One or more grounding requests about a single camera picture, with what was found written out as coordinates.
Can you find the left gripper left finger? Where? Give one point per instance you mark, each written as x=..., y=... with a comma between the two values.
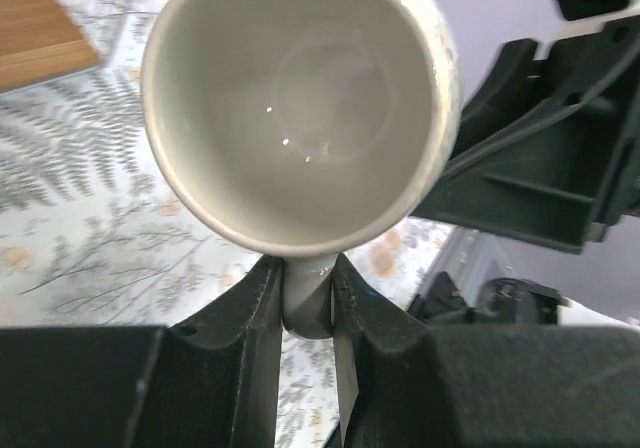
x=209, y=381

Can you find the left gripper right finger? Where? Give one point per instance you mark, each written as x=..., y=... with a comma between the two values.
x=403, y=383

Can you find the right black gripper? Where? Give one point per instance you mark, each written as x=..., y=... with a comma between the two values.
x=548, y=149

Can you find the white speckled mug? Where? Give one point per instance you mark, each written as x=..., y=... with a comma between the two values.
x=301, y=129

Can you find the floral table mat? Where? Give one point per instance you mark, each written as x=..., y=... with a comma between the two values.
x=91, y=232

